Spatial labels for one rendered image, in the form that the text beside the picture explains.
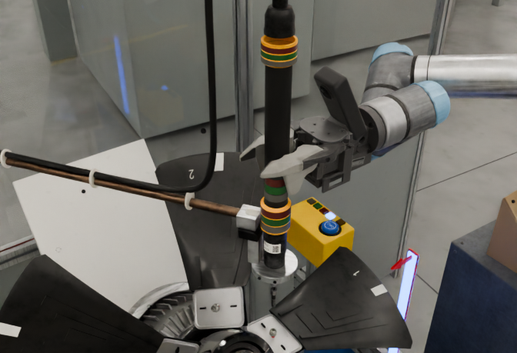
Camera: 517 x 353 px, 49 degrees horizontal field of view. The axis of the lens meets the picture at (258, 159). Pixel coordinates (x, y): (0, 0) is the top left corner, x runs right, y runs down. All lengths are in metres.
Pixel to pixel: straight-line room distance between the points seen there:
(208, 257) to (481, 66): 0.55
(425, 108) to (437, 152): 2.91
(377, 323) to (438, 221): 2.18
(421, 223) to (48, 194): 2.37
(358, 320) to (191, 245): 0.33
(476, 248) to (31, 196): 1.04
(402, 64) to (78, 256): 0.68
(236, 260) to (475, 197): 2.64
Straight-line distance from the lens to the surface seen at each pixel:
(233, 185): 0.96
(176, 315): 1.04
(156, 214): 1.15
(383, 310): 1.10
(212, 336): 0.93
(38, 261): 0.82
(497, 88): 1.01
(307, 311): 1.04
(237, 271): 0.93
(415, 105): 0.88
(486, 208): 3.40
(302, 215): 1.41
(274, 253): 0.83
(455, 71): 1.02
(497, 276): 1.47
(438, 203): 3.35
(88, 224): 1.12
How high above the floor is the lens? 1.96
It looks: 33 degrees down
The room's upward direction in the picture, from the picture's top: straight up
